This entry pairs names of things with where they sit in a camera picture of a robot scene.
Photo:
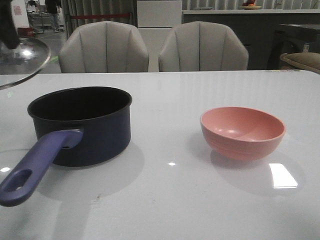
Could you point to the fruit plate on counter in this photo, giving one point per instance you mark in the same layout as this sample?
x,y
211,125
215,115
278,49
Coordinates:
x,y
250,5

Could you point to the white refrigerator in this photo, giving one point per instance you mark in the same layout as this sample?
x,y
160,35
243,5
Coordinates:
x,y
155,18

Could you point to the beige sofa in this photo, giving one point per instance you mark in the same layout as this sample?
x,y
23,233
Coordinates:
x,y
308,61

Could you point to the dark blue saucepan purple handle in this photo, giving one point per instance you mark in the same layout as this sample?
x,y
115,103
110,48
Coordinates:
x,y
75,127

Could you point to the grey upholstered chair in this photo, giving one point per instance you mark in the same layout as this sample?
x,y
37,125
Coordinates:
x,y
104,47
202,46

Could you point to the person in background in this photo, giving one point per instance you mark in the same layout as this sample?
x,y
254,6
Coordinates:
x,y
53,8

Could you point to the glass lid blue knob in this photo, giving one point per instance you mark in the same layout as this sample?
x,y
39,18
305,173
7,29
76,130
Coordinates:
x,y
22,63

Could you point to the left grey upholstered chair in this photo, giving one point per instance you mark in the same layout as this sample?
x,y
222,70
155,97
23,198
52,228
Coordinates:
x,y
104,47

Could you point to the right grey upholstered chair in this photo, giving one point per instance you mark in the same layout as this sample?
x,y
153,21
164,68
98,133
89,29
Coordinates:
x,y
202,46

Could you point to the red trash bin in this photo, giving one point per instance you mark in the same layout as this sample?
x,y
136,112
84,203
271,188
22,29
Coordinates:
x,y
25,31

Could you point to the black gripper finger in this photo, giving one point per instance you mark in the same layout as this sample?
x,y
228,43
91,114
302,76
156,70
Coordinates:
x,y
8,34

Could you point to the pink plastic bowl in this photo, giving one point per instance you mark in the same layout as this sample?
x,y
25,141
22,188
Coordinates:
x,y
241,133

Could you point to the dark grey counter cabinet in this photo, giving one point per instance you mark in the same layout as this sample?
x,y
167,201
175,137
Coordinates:
x,y
256,29

